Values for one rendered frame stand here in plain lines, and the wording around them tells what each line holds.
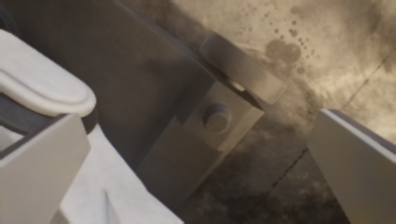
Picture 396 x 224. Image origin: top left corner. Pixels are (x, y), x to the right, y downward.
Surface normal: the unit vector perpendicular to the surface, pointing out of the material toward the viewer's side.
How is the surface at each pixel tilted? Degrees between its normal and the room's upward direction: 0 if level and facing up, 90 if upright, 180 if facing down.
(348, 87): 0
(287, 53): 0
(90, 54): 0
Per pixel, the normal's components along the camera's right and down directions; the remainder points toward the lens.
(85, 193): 0.58, -0.76
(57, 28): -0.08, 0.32
